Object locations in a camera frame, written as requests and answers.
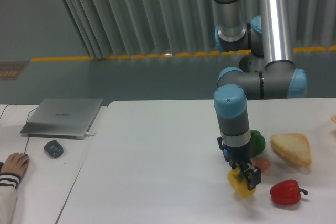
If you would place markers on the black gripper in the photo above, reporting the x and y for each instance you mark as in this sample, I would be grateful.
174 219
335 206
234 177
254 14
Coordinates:
237 151

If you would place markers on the yellow bell pepper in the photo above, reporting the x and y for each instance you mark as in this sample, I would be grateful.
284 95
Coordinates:
239 184

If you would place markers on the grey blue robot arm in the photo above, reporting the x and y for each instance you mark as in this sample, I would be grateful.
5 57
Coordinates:
263 27

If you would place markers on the striped sleeve forearm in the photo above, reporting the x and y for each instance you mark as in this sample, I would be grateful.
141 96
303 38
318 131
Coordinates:
9 182

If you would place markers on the green bell pepper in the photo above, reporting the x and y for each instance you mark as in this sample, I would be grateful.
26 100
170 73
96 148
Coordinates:
258 143

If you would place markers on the red bell pepper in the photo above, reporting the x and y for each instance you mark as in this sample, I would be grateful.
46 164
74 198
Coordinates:
286 192

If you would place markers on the person's hand on mouse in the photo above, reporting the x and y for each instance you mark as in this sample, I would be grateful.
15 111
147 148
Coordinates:
13 165

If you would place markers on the brown egg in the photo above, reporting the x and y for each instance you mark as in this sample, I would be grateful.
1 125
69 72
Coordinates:
261 162

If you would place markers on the triangular toast slice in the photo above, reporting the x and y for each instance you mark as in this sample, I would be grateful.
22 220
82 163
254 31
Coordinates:
292 147

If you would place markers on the orange food at edge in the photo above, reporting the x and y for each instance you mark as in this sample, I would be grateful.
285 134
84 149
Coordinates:
334 118

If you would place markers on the silver laptop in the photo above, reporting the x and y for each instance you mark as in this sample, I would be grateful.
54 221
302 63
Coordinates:
63 118

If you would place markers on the dark grey small device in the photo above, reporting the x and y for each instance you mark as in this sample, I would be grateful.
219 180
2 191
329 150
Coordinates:
54 149

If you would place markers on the pale pleated curtain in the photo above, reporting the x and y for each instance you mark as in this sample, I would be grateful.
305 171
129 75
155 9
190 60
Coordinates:
123 28

